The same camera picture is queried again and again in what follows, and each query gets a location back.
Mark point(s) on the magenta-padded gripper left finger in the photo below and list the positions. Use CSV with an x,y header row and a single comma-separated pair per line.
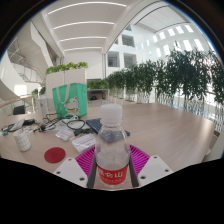
x,y
71,171

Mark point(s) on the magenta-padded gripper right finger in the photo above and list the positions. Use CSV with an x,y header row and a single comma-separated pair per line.
x,y
153,170

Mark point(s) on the clear plastic bottle red label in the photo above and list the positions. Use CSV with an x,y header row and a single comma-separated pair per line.
x,y
112,150

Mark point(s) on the flat round red coaster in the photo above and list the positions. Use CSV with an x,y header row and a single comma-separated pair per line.
x,y
54,155

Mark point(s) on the white printed paper sheet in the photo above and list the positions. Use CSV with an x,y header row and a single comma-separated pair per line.
x,y
84,141

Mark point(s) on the small white card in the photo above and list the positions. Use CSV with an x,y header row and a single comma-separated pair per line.
x,y
65,134

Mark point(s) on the dark blue keyboard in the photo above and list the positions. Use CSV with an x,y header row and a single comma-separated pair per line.
x,y
95,124

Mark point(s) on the white grid-patterned cup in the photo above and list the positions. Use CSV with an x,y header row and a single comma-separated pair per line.
x,y
22,141

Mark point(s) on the black and white handheld device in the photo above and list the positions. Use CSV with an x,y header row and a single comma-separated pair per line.
x,y
18,124

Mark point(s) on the green tote bag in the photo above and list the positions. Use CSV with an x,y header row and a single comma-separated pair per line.
x,y
70,100

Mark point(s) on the white slim bottle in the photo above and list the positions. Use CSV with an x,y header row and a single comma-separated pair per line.
x,y
44,105

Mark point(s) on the black chair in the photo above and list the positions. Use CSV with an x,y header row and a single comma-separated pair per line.
x,y
19,110

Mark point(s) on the low wooden planter bench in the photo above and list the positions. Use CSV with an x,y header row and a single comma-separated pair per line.
x,y
97,90

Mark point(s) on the white planter box with plants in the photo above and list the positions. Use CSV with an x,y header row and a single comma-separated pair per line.
x,y
65,78

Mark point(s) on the row of green potted trees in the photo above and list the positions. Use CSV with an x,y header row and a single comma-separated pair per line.
x,y
173,78

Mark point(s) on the long ceiling light strips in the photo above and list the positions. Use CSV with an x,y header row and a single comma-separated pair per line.
x,y
85,25

